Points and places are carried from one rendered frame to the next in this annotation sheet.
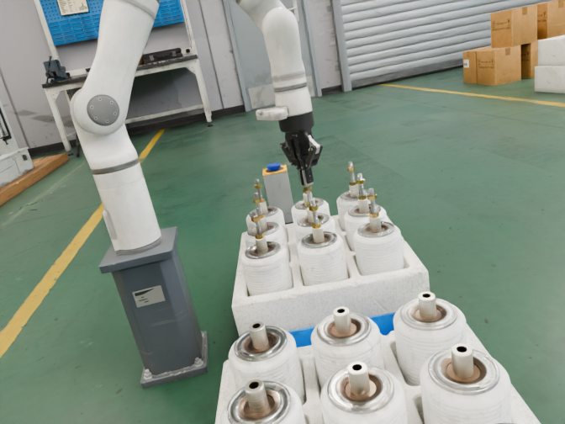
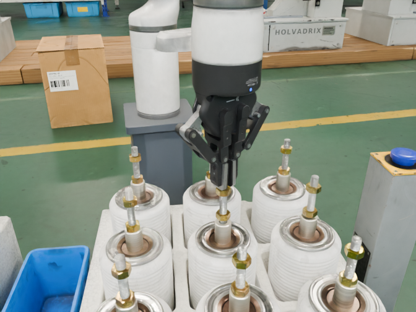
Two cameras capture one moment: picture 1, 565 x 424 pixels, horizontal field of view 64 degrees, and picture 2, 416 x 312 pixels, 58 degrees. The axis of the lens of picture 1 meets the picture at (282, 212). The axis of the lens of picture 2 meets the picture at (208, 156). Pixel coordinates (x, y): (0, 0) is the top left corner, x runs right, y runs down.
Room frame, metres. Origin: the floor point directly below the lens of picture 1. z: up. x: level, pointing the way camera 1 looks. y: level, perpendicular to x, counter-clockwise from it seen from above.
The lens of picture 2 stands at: (0.89, -0.46, 0.59)
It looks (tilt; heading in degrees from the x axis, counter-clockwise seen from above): 27 degrees down; 82
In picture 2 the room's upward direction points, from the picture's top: straight up
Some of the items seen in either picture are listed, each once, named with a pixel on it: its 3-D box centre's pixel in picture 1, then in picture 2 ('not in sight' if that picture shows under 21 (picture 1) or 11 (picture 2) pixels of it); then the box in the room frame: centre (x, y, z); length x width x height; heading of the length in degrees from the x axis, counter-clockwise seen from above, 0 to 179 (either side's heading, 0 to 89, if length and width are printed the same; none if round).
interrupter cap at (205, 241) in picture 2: (313, 219); (222, 238); (0.97, -0.07, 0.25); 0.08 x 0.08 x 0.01
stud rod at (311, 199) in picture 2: not in sight; (311, 200); (1.08, -0.07, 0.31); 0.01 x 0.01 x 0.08
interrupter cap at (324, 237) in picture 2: (308, 204); (306, 233); (1.08, -0.07, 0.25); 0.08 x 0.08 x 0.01
